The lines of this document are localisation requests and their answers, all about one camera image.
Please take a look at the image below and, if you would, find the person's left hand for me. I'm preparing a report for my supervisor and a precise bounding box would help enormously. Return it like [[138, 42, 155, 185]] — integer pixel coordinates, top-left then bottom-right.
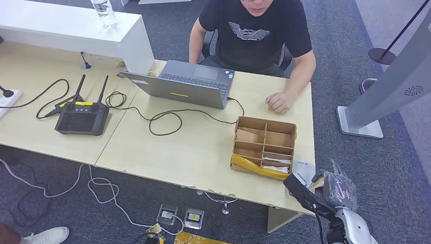
[[265, 91, 293, 114]]

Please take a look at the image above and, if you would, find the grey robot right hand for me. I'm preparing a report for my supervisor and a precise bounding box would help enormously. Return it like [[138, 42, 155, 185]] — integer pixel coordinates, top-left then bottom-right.
[[311, 159, 358, 213]]

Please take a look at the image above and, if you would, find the white card reader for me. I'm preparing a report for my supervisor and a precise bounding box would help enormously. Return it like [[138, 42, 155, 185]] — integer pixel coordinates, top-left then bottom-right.
[[291, 160, 317, 189]]

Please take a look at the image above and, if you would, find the person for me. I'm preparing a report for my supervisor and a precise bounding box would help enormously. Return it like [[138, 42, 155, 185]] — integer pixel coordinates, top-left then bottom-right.
[[188, 0, 317, 114]]

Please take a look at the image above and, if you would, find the cardboard divider box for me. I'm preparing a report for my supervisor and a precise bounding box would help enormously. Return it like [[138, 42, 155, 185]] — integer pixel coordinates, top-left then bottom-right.
[[230, 116, 298, 181]]

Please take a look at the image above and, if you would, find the desk leg panel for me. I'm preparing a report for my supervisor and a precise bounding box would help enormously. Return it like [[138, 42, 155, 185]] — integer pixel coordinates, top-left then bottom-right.
[[267, 206, 302, 234]]

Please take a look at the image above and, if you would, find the black office chair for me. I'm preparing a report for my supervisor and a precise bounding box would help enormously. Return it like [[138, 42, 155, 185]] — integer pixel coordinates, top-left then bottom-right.
[[201, 29, 293, 71]]

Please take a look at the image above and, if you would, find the grey open laptop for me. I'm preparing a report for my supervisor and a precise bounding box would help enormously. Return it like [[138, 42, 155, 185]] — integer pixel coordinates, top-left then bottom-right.
[[119, 59, 235, 110]]

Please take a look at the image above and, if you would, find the grey kiosk stand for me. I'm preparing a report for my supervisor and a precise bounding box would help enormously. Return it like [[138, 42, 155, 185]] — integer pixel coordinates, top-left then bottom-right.
[[336, 13, 431, 139]]

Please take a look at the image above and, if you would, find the floor socket box yellow label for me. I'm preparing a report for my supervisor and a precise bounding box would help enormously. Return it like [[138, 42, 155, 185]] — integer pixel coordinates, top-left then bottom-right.
[[183, 208, 205, 230]]

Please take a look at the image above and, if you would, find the yellow plastic sheet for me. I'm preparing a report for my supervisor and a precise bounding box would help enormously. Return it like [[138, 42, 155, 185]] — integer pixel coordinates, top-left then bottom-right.
[[173, 231, 233, 244]]

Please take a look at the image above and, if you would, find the floor socket box open lid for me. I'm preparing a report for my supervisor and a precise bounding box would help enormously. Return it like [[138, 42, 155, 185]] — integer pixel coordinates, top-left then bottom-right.
[[156, 204, 178, 226]]

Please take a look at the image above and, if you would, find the small yellow tape scrap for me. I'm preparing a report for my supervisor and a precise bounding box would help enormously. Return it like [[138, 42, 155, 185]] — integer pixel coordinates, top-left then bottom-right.
[[146, 223, 165, 244]]

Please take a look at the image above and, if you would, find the clear plastic water bottle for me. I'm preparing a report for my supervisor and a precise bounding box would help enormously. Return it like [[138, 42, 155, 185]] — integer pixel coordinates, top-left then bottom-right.
[[89, 0, 118, 29]]

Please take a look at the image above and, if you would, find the small black desk microphone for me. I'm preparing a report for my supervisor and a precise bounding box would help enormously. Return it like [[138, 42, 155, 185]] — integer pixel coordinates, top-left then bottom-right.
[[79, 51, 92, 70]]

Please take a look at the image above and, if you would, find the black remote controller with antennas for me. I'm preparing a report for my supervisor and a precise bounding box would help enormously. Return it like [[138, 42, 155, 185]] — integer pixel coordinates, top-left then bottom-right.
[[54, 74, 110, 137]]

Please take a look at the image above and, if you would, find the white raised counter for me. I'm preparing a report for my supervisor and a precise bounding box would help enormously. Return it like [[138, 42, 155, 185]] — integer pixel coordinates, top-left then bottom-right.
[[0, 0, 155, 75]]

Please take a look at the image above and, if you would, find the white shoe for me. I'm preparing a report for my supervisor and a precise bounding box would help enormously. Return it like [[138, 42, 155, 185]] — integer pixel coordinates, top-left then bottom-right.
[[20, 227, 70, 244]]

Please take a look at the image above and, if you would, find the white power strip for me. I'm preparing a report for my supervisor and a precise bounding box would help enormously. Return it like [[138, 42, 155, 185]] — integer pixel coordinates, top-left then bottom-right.
[[0, 89, 23, 119]]

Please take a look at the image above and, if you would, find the bystander leg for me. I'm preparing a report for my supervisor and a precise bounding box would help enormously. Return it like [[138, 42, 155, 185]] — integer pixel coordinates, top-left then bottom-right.
[[0, 222, 21, 244]]

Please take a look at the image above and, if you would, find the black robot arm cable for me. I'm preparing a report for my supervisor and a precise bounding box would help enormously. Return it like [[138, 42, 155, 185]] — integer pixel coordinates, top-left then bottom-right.
[[304, 198, 327, 244]]

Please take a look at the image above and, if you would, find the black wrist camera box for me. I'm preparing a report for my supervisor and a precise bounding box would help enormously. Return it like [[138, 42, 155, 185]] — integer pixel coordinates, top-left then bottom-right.
[[283, 173, 335, 220]]

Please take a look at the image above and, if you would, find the black laptop power cable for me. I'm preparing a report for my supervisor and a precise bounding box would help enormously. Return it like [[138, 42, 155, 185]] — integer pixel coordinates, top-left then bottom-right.
[[105, 91, 245, 137]]

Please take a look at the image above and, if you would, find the black stanchion post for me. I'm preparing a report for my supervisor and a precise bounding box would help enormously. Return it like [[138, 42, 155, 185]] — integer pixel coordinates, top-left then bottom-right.
[[367, 0, 430, 66]]

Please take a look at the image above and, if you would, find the white floor cable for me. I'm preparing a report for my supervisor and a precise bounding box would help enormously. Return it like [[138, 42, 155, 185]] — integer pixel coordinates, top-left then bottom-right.
[[0, 160, 185, 236]]

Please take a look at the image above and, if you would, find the black controller cable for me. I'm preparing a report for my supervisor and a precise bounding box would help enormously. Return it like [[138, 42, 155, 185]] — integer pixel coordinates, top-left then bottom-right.
[[0, 78, 70, 120]]

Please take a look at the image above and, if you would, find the black floor cable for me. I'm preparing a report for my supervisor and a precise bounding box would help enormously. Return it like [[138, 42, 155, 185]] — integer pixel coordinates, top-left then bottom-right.
[[0, 161, 51, 228]]

